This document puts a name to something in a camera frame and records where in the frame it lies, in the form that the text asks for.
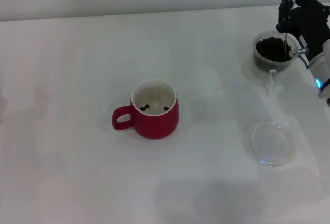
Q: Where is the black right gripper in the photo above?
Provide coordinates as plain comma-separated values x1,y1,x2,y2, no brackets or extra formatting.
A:
276,0,330,61

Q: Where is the metal spoon with blue handle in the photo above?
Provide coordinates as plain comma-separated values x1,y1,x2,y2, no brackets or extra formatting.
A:
283,0,298,61

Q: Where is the red ceramic mug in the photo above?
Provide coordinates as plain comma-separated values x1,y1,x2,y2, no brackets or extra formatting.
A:
111,78,180,140

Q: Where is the coffee beans pile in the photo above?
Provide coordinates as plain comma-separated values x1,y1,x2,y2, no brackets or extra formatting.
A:
255,37,293,62

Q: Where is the small clear glass saucer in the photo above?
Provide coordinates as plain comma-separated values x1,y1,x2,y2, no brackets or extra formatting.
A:
247,121,296,168

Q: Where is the right arm cable with plug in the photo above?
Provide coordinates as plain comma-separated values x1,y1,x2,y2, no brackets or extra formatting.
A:
289,47,310,69

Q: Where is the clear glass cup with handle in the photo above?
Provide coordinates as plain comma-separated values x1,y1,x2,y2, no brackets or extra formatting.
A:
252,30,298,93

